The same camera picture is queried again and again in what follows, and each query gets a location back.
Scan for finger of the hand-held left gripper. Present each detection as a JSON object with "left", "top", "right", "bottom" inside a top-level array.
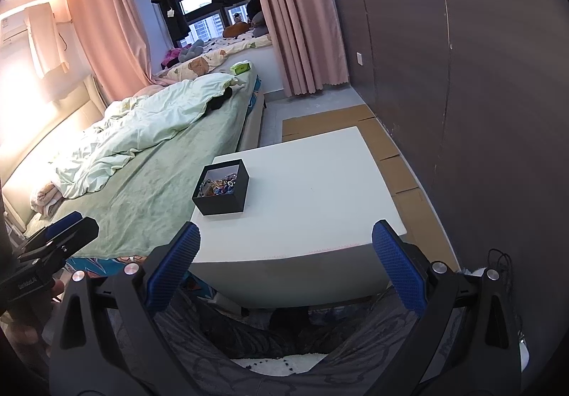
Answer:
[
  {"left": 24, "top": 212, "right": 83, "bottom": 248},
  {"left": 20, "top": 218, "right": 100, "bottom": 275}
]

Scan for pink curtain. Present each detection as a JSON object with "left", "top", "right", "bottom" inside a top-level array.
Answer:
[
  {"left": 242, "top": 0, "right": 350, "bottom": 98},
  {"left": 64, "top": 0, "right": 155, "bottom": 104}
]

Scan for black jewelry box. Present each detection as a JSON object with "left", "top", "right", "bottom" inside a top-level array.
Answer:
[{"left": 191, "top": 159, "right": 251, "bottom": 216}]

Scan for flattened cardboard sheet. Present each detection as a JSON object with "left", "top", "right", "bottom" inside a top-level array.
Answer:
[
  {"left": 393, "top": 188, "right": 461, "bottom": 273},
  {"left": 282, "top": 105, "right": 377, "bottom": 142},
  {"left": 379, "top": 155, "right": 421, "bottom": 193},
  {"left": 363, "top": 119, "right": 402, "bottom": 162}
]

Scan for bed with green sheet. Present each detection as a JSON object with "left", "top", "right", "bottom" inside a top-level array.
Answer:
[{"left": 24, "top": 66, "right": 266, "bottom": 292}]

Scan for light green duvet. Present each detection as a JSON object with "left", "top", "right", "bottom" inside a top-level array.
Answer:
[{"left": 52, "top": 73, "right": 244, "bottom": 200}]

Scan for brown plush bear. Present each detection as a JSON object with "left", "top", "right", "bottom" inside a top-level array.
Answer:
[{"left": 223, "top": 13, "right": 250, "bottom": 38}]

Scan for window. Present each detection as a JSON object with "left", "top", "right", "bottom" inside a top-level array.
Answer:
[{"left": 177, "top": 0, "right": 262, "bottom": 45}]

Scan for cream padded headboard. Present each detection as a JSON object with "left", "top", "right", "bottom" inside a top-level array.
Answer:
[{"left": 0, "top": 73, "right": 108, "bottom": 225}]

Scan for person's left hand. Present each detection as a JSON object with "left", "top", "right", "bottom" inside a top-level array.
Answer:
[{"left": 11, "top": 280, "right": 65, "bottom": 346}]

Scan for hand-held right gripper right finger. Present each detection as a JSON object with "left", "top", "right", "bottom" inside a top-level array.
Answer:
[{"left": 372, "top": 220, "right": 521, "bottom": 396}]

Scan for black cable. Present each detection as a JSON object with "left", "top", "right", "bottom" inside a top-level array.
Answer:
[{"left": 486, "top": 248, "right": 524, "bottom": 335}]

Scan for pink plush toy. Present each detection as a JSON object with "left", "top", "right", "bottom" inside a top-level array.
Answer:
[{"left": 161, "top": 48, "right": 184, "bottom": 69}]

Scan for pink folded cloth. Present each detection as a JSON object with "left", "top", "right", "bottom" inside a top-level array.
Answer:
[{"left": 30, "top": 182, "right": 60, "bottom": 216}]

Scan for white low table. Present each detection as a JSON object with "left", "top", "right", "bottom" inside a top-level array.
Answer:
[{"left": 189, "top": 126, "right": 407, "bottom": 308}]

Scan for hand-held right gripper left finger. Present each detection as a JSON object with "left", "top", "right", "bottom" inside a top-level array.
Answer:
[{"left": 49, "top": 221, "right": 201, "bottom": 396}]

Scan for cartoon printed blanket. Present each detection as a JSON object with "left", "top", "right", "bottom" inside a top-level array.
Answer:
[{"left": 155, "top": 33, "right": 273, "bottom": 84}]

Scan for white air conditioner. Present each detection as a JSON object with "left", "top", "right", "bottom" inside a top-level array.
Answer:
[{"left": 0, "top": 13, "right": 33, "bottom": 47}]

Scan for black garment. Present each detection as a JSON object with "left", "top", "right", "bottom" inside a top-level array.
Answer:
[{"left": 206, "top": 87, "right": 235, "bottom": 113}]

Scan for grey blue plush toy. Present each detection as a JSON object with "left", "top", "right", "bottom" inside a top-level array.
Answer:
[{"left": 180, "top": 39, "right": 206, "bottom": 62}]

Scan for dark brown wardrobe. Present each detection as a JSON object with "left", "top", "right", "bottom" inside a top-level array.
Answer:
[{"left": 326, "top": 0, "right": 569, "bottom": 285}]

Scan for cream cloth cover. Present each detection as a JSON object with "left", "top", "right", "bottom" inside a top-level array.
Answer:
[{"left": 23, "top": 6, "right": 70, "bottom": 77}]

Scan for mixed jewelry heap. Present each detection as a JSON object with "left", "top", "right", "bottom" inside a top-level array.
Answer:
[{"left": 198, "top": 168, "right": 239, "bottom": 198}]

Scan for patterned grey pants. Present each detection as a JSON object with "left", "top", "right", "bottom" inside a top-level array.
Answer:
[{"left": 151, "top": 272, "right": 472, "bottom": 396}]

